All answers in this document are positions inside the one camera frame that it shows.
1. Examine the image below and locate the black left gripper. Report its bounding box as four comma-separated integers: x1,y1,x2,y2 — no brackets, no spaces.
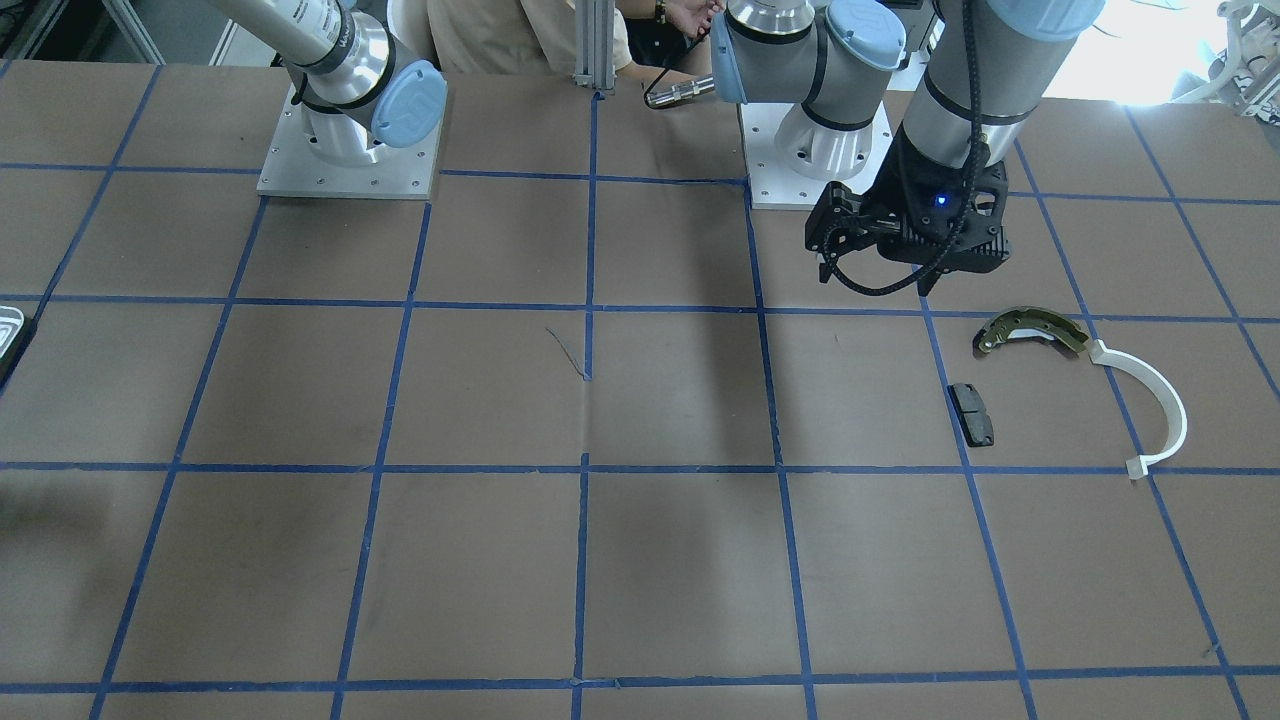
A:
865,129,1011,273

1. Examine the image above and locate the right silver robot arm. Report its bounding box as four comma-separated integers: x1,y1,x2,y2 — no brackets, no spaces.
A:
212,1,448,168

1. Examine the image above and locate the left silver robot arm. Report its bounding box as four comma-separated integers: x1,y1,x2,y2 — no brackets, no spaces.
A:
709,1,1105,295

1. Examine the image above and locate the ribbed metal tray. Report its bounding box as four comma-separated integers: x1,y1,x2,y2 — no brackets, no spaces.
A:
1,305,31,382

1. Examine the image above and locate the olive metal brake shoe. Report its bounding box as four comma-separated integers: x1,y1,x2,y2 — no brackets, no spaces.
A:
972,305,1091,354

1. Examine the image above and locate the dark grey brake pad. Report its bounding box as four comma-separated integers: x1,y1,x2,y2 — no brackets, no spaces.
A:
947,383,995,448

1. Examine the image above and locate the person in beige shirt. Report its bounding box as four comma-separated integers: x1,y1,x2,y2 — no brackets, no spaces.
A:
419,1,724,81

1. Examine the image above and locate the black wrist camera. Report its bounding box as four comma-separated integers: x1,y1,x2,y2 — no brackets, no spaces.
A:
804,181,877,290

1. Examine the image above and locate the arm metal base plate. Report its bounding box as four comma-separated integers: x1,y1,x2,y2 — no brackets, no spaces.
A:
739,102,892,211
256,87,443,201

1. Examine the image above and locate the white curved plastic bracket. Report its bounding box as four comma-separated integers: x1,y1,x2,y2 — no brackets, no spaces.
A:
1088,340,1189,480

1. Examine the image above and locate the aluminium frame post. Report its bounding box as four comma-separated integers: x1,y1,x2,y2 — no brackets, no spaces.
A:
573,0,616,95

